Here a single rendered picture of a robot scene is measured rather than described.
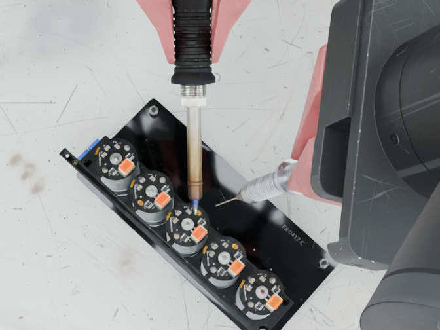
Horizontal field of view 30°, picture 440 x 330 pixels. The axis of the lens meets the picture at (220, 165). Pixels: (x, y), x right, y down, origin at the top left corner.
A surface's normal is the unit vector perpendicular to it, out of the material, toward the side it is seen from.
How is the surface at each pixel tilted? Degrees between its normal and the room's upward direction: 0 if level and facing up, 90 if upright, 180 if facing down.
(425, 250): 69
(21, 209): 0
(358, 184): 20
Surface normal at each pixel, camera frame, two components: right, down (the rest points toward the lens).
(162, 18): 0.04, 0.91
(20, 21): 0.05, -0.25
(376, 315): -0.55, 0.74
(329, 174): 0.38, -0.19
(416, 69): -0.89, -0.35
